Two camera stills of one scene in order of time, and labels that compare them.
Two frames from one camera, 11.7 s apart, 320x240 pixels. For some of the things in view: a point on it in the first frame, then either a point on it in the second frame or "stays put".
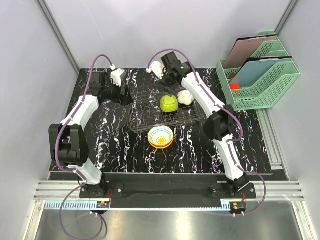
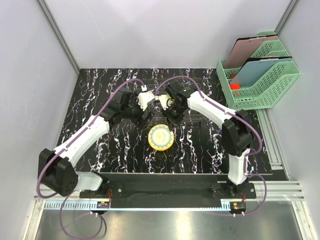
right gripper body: x=169 y=80 to x=174 y=113
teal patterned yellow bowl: x=160 y=137 stays put
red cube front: x=235 y=86 stays put
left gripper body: x=112 y=92 to x=135 y=114
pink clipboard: x=247 y=47 stays put
